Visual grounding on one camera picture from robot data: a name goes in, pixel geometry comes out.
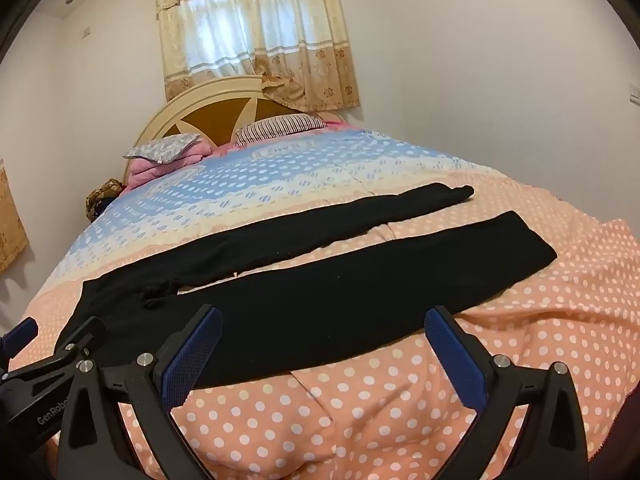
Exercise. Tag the white wall switch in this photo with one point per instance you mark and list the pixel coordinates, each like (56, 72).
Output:
(636, 91)

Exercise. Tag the beige floral window curtain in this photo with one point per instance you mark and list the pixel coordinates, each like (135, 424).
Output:
(255, 35)

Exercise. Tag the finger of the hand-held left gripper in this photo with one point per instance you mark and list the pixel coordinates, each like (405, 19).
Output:
(19, 336)
(82, 335)

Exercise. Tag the grey floral pillow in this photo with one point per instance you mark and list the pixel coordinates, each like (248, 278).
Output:
(160, 149)

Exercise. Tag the brown patterned bundle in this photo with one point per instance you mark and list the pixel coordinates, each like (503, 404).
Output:
(102, 200)

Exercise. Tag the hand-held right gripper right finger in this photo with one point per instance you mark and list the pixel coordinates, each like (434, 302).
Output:
(457, 355)

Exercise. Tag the polka dot bed blanket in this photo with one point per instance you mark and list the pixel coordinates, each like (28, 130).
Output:
(400, 410)

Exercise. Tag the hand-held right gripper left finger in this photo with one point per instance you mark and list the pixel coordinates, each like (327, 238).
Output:
(192, 355)

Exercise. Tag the golden side curtain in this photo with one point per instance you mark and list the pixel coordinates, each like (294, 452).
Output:
(11, 220)

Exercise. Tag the pink folded blanket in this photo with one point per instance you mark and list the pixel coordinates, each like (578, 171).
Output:
(150, 170)

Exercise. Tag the black pants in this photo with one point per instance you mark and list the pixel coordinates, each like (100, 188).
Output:
(300, 300)

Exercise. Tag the cream and brown headboard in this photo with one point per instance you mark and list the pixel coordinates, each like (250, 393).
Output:
(210, 115)

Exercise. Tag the striped pillow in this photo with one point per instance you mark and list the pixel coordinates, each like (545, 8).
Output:
(280, 127)

